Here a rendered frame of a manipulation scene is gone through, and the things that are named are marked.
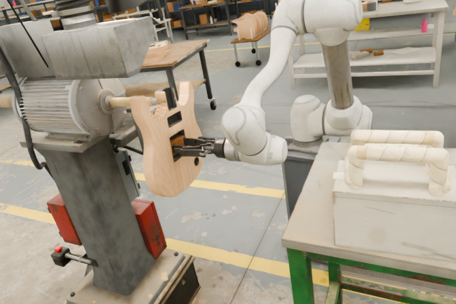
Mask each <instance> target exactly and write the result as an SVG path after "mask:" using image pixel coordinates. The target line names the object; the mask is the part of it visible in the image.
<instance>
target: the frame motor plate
mask: <svg viewBox="0 0 456 304"><path fill-rule="evenodd" d="M122 126H123V123H121V125H120V126H119V127H118V129H120V128H121V127H122ZM118 129H116V130H118ZM116 130H115V131H116ZM115 131H114V132H115ZM49 133H50V132H36V133H34V134H32V135H31V138H32V142H33V148H34V149H46V150H54V151H68V152H76V153H83V152H84V151H86V150H88V149H89V148H90V147H92V146H94V145H95V144H96V143H98V142H100V141H101V140H103V139H104V138H106V137H107V136H109V135H110V134H112V133H113V132H112V133H110V134H107V135H104V136H97V137H96V138H95V139H93V140H91V141H82V140H63V139H53V138H46V137H45V136H46V135H48V134H49ZM19 143H20V145H21V147H24V148H27V145H26V140H25V139H23V140H21V141H20V142H19Z"/></svg>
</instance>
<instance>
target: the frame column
mask: <svg viewBox="0 0 456 304"><path fill-rule="evenodd" d="M35 150H37V151H38V152H39V153H40V154H41V155H42V156H44V158H45V161H46V163H47V166H48V168H49V169H50V172H51V174H52V176H53V179H54V181H55V183H56V186H57V188H58V190H59V192H60V195H61V197H62V200H63V202H64V204H65V206H66V209H67V210H68V213H69V215H70V218H71V220H72V222H73V224H74V226H75V229H76V231H77V233H78V236H79V238H80V240H81V243H82V244H83V247H84V249H85V252H86V254H87V256H88V258H90V259H95V260H96V262H97V264H98V267H95V266H92V269H93V273H94V274H93V280H92V285H93V286H97V287H99V288H103V289H105V290H110V291H112V292H116V293H118V294H121V295H125V296H128V295H130V294H132V292H133V291H134V289H135V288H136V287H137V286H138V285H139V283H140V282H141V280H142V279H143V278H144V277H145V276H146V274H147V273H148V272H149V270H150V269H151V268H152V266H153V265H154V264H155V262H156V261H157V259H156V260H155V259H154V258H153V256H152V254H151V253H150V252H149V250H148V249H147V247H146V245H145V241H144V239H143V235H142V233H141V230H140V227H139V224H138V221H137V219H136V215H135V213H134V209H133V207H132V203H131V201H130V198H129V195H128V192H127V189H126V186H125V183H124V180H123V177H122V175H121V172H120V169H119V166H118V163H117V160H116V157H115V154H114V151H113V148H112V146H111V142H110V140H109V136H107V137H106V138H104V139H103V140H101V141H100V142H98V143H96V144H95V145H94V146H92V147H90V148H89V149H88V150H86V151H84V152H83V153H76V152H68V151H54V150H46V149H35Z"/></svg>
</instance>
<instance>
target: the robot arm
mask: <svg viewBox="0 0 456 304"><path fill-rule="evenodd" d="M362 15H363V11H362V2H361V0H281V1H280V2H279V4H278V6H277V7H276V10H275V13H274V15H273V20H272V23H271V50H270V57H269V62H268V63H267V65H266V66H265V68H264V69H263V70H262V71H261V72H260V73H259V74H258V75H257V76H256V77H255V78H254V79H253V80H252V81H251V83H250V84H249V86H248V87H247V89H246V91H245V93H244V95H243V98H242V100H241V102H240V103H239V104H236V105H234V106H233V107H231V108H229V109H227V110H226V111H225V112H224V114H223V116H222V119H221V127H222V131H223V134H224V135H225V137H218V138H213V137H204V136H198V138H183V141H184V145H185V146H192V147H184V146H183V145H172V149H173V153H180V154H181V156H182V157H206V154H215V155H216V156H217V157H218V158H225V159H227V160H229V161H236V162H246V163H248V164H253V165H260V166H272V165H277V164H281V163H283V162H284V161H285V159H286V157H287V155H288V151H297V152H303V153H311V154H314V155H317V154H318V150H319V148H320V145H321V144H322V142H328V141H329V137H327V136H323V135H331V136H351V133H352V132H353V131H354V130H370V129H371V121H372V115H373V113H372V111H371V110H370V109H369V108H368V107H367V106H366V105H362V104H361V102H360V101H359V99H358V98H357V97H356V96H354V95H353V88H352V76H351V70H350V60H349V48H348V42H347V38H348V37H349V34H350V32H351V30H353V29H355V28H356V27H357V26H358V25H359V24H360V23H361V21H362ZM304 33H313V35H314V36H315V37H316V39H317V40H318V41H319V42H320V43H321V46H322V53H323V57H324V64H325V69H326V76H327V80H328V87H329V92H330V100H329V102H328V104H323V103H321V102H320V100H319V99H318V98H316V97H315V96H312V95H304V96H300V97H298V98H297V99H296V100H295V102H294V104H293V106H292V109H291V112H290V124H291V130H292V136H286V137H285V139H283V138H281V137H279V136H276V135H271V134H270V133H268V132H266V129H265V112H264V111H263V110H262V108H261V98H262V95H263V93H264V92H265V90H266V89H267V88H268V87H269V86H270V85H271V84H272V83H273V82H274V81H275V80H276V79H277V78H278V77H279V76H280V74H281V73H282V71H283V70H284V67H285V65H286V62H287V60H288V57H289V55H290V52H291V49H292V47H293V45H294V43H295V41H296V38H297V35H301V34H304ZM286 142H288V143H291V144H290V145H288V146H287V143H286ZM202 147H203V148H202Z"/></svg>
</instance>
